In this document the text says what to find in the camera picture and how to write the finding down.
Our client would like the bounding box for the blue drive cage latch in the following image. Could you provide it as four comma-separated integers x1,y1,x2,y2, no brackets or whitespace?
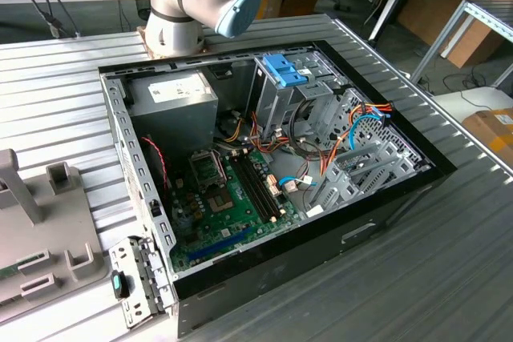
262,53,308,89

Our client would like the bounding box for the green motherboard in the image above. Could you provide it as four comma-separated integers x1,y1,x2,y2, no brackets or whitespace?
168,145,304,275

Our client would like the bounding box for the green RAM stick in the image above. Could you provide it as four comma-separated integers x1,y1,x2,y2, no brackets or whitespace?
0,253,44,280

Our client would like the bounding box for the metal socket cover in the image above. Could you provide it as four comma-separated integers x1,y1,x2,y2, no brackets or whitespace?
188,150,226,191

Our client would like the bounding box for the grey power supply unit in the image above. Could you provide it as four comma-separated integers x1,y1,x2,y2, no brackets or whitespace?
126,69,220,167

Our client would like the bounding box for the blue disk data wire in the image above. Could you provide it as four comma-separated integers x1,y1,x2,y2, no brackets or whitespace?
347,112,392,151

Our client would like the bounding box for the black wire bundle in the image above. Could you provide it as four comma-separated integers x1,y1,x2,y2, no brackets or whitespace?
289,98,324,161

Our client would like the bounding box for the teal black latch handle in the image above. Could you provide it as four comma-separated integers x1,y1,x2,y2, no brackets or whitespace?
111,271,130,300

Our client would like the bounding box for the black open PC case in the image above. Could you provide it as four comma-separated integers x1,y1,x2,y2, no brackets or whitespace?
98,39,458,339

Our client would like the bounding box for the power supply wire bundle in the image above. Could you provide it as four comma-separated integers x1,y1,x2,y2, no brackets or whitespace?
216,111,292,157

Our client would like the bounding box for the metal disk bay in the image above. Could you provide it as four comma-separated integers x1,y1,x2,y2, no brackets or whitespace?
306,87,436,217

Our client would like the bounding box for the grey parts rack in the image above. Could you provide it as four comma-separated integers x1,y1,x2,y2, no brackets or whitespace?
0,148,109,315

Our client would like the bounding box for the orange disk power wire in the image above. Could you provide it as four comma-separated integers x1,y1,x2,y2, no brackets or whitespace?
318,101,396,177

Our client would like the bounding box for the metal drive cage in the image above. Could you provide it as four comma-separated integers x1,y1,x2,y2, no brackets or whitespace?
244,55,345,139

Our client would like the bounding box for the metal expansion card retainer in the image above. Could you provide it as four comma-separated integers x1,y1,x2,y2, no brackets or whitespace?
108,236,180,329

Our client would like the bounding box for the black RAM slot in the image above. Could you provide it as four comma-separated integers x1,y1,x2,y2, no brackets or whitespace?
228,155,270,223
240,153,281,219

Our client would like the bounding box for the white low table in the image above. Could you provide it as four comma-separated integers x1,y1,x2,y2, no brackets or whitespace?
432,85,513,125

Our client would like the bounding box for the short blue wire white plug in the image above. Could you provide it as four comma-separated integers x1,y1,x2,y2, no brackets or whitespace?
277,175,320,195

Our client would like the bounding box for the aluminium shelf frame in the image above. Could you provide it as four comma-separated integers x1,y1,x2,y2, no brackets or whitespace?
409,0,513,87

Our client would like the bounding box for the cardboard box yellow tape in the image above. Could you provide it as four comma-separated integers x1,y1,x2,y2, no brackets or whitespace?
460,107,513,167

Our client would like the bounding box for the blue expansion slot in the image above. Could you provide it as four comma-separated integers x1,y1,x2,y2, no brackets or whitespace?
187,227,253,262

